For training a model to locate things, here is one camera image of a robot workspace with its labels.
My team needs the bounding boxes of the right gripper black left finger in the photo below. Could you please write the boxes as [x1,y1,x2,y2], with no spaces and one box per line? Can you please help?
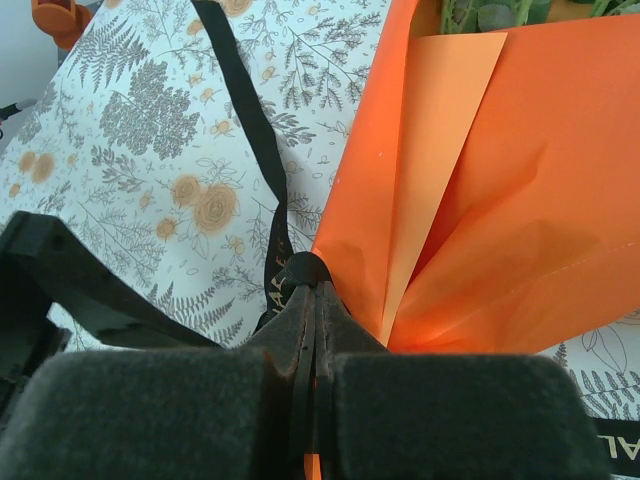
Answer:
[0,284,317,480]

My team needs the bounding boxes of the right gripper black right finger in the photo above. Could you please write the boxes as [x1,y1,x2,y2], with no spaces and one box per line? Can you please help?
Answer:
[318,281,615,480]

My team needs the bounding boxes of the floral print tablecloth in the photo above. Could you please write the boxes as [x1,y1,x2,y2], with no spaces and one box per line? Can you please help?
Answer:
[0,0,640,422]

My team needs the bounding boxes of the white rose artificial stem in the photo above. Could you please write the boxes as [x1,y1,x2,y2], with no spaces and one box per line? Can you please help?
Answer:
[474,0,524,34]

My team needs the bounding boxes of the cream pink rose artificial stem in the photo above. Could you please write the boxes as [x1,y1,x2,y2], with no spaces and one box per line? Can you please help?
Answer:
[438,0,476,36]

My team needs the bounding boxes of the black printed ribbon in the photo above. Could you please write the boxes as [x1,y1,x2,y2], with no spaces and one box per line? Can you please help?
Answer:
[192,0,640,464]

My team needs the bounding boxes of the orange wrapping paper sheet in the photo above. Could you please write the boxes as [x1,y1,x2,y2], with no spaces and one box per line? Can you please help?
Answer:
[309,0,640,357]

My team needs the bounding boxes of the green plant leaves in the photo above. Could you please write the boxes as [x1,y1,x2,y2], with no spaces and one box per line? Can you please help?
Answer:
[549,0,640,19]

